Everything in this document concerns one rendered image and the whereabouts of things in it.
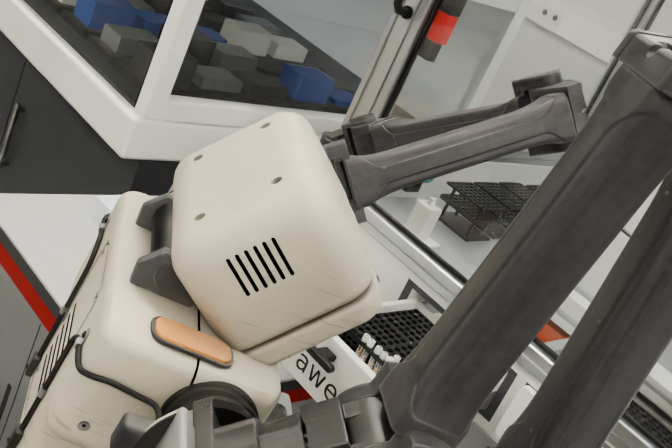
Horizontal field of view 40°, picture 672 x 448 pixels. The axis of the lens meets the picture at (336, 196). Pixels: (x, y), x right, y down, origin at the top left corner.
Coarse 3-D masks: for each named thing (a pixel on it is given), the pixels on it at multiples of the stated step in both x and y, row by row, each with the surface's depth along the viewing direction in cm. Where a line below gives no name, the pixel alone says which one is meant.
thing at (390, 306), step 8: (384, 304) 176; (392, 304) 177; (400, 304) 179; (408, 304) 181; (416, 304) 183; (424, 304) 188; (384, 312) 177; (424, 312) 181; (432, 312) 181; (432, 320) 180; (488, 400) 168; (480, 408) 168
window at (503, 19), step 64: (448, 0) 179; (512, 0) 169; (576, 0) 160; (640, 0) 152; (448, 64) 178; (512, 64) 169; (576, 64) 160; (448, 192) 178; (512, 192) 168; (448, 256) 178; (576, 320) 159
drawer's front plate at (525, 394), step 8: (520, 392) 163; (528, 392) 161; (520, 400) 163; (528, 400) 161; (512, 408) 164; (520, 408) 163; (504, 416) 165; (512, 416) 164; (504, 424) 165; (496, 432) 166
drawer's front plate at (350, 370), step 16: (336, 336) 151; (304, 352) 154; (336, 352) 149; (352, 352) 148; (288, 368) 157; (320, 368) 151; (336, 368) 149; (352, 368) 147; (368, 368) 146; (304, 384) 154; (336, 384) 149; (352, 384) 147; (320, 400) 151
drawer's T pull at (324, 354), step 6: (312, 348) 148; (318, 348) 149; (324, 348) 149; (312, 354) 148; (318, 354) 147; (324, 354) 148; (330, 354) 148; (318, 360) 147; (324, 360) 146; (330, 360) 148; (324, 366) 146; (330, 366) 145; (330, 372) 145
